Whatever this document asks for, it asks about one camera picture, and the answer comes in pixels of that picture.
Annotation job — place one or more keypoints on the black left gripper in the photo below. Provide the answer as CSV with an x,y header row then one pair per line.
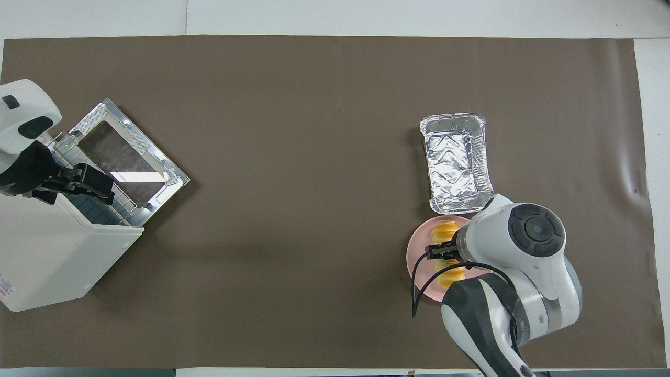
x,y
26,170

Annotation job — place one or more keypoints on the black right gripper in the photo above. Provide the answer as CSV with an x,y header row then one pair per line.
x,y
454,250

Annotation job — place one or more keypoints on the golden bread loaf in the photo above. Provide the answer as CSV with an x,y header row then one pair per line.
x,y
447,230

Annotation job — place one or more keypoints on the aluminium foil tray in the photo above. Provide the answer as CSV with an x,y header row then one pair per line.
x,y
456,162

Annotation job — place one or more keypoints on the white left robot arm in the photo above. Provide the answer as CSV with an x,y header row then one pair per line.
x,y
23,112

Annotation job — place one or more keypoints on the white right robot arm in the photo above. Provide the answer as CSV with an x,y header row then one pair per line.
x,y
523,262

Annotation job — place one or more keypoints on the glass oven door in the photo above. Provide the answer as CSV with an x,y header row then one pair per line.
x,y
136,152

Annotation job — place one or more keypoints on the cream toaster oven body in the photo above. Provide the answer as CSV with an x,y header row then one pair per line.
x,y
57,256

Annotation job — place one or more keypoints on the pink round plate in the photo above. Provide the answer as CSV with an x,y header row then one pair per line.
x,y
419,262

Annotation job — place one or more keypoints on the brown table mat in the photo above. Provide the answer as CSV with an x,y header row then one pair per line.
x,y
314,157

